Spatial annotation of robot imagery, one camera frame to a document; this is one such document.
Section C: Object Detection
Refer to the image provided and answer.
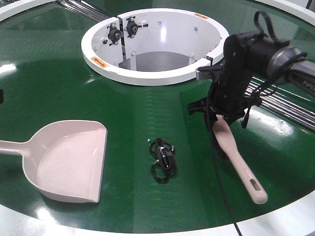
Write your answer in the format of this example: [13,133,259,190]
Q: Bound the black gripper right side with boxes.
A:
[188,66,261,128]

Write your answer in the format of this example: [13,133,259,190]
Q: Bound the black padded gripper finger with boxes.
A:
[0,89,4,104]

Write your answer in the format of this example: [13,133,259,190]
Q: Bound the pink hand brush black bristles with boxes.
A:
[205,115,268,205]

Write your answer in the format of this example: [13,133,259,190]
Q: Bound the pink plastic dustpan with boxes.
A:
[0,120,108,203]

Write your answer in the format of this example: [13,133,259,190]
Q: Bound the orange warning sticker front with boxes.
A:
[91,57,108,68]

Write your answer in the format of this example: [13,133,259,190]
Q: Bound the orange warning sticker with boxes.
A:
[194,13,209,20]
[91,57,108,68]

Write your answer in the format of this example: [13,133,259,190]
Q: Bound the orange warning sticker rear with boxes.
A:
[194,13,209,20]

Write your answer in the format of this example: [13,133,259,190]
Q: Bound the steel rollers top-left strip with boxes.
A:
[56,0,110,22]

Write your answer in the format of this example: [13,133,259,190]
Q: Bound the black cable of right-side arm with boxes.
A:
[206,81,243,236]

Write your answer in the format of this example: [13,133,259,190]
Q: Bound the grey camera on right-side gripper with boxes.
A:
[195,64,223,80]

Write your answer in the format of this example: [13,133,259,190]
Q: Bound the white central ring housing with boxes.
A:
[81,8,229,86]

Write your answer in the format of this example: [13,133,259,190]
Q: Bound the black bearing mount left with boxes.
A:
[107,23,121,46]

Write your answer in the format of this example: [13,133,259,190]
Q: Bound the black bearing mount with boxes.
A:
[107,23,121,46]
[126,16,149,38]

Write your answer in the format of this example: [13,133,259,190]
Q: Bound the black bearing mount right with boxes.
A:
[126,16,149,38]

